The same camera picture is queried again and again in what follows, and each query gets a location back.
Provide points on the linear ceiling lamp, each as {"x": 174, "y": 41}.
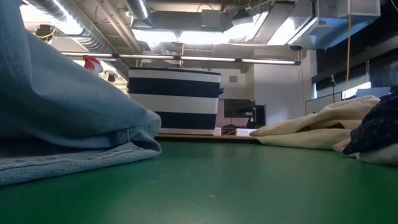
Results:
{"x": 87, "y": 55}
{"x": 267, "y": 61}

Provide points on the small black hanging device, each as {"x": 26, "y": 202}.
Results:
{"x": 111, "y": 77}

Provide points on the dark navy garment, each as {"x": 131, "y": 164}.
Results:
{"x": 376, "y": 127}

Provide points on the white printed flat box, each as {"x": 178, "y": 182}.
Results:
{"x": 245, "y": 132}

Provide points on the light wooden table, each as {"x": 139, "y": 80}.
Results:
{"x": 202, "y": 137}

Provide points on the cream cloth garment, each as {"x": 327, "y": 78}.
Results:
{"x": 311, "y": 130}

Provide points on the grey ceiling box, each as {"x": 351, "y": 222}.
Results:
{"x": 212, "y": 18}

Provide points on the grey garment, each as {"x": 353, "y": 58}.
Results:
{"x": 62, "y": 109}

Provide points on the grey wall plate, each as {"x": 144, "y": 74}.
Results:
{"x": 233, "y": 78}

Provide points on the round silver air duct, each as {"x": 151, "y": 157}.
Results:
{"x": 138, "y": 9}

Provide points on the black computer monitor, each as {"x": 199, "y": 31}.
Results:
{"x": 239, "y": 108}
{"x": 261, "y": 115}

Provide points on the green table mat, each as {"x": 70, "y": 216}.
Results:
{"x": 217, "y": 186}

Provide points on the small white printed box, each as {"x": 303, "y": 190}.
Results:
{"x": 217, "y": 131}

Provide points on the pink partition panel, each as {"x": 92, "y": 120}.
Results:
{"x": 220, "y": 115}

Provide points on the navy white striped basket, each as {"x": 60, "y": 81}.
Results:
{"x": 174, "y": 102}

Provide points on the rectangular silver air duct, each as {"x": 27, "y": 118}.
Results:
{"x": 326, "y": 28}

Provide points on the ribbed silver air duct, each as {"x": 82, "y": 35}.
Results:
{"x": 90, "y": 39}

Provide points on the clear bottle with red cap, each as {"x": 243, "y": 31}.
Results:
{"x": 91, "y": 63}

